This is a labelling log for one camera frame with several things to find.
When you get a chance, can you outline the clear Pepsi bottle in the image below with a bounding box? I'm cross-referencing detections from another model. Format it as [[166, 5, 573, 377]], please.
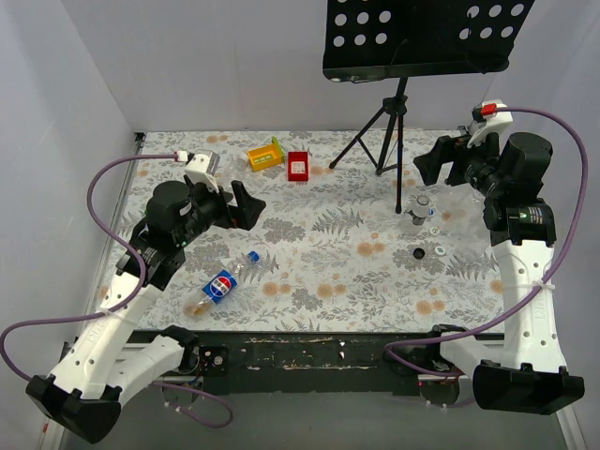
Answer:
[[183, 253, 257, 319]]

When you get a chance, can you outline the blue bottle cap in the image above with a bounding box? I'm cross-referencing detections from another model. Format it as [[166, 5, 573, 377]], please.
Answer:
[[247, 251, 260, 263]]

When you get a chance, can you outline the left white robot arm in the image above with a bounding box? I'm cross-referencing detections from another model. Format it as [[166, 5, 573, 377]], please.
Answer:
[[26, 179, 266, 443]]

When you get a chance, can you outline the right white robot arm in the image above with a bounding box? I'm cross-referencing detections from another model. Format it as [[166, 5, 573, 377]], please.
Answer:
[[414, 132, 585, 415]]

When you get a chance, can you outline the small clear upright bottle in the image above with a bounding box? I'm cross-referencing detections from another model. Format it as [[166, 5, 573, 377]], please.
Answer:
[[402, 194, 432, 234]]

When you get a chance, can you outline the black bottle cap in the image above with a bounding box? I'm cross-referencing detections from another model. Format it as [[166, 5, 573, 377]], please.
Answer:
[[412, 247, 425, 260]]

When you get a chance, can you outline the yellow plastic box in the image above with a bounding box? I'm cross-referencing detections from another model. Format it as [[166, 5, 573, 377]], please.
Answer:
[[247, 137, 285, 172]]

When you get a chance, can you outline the red plastic box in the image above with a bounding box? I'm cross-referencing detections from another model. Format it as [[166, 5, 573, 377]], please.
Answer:
[[287, 151, 309, 182]]

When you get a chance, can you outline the floral tablecloth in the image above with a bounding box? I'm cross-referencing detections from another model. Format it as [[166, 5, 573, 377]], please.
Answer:
[[118, 129, 503, 332]]

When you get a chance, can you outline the black music stand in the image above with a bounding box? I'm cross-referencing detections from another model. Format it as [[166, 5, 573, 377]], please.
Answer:
[[322, 0, 536, 215]]

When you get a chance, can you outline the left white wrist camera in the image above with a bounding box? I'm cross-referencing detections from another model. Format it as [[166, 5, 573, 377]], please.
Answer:
[[185, 150, 220, 192]]

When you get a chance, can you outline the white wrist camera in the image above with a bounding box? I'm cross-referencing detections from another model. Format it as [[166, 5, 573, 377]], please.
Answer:
[[185, 150, 220, 192], [467, 99, 513, 148]]

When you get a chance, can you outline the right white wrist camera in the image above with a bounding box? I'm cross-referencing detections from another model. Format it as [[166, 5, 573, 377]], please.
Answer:
[[467, 99, 513, 148]]

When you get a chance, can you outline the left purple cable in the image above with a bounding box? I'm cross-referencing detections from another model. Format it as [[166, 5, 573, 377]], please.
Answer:
[[0, 150, 234, 429]]

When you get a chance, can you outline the purple cable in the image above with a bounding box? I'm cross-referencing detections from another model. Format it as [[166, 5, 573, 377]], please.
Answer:
[[383, 106, 590, 409], [0, 150, 234, 429]]

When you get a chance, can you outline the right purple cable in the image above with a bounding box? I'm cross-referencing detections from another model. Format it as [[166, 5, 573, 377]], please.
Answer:
[[383, 106, 590, 409]]

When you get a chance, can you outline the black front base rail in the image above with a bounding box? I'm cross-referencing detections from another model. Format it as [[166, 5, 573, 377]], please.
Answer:
[[140, 330, 470, 399]]

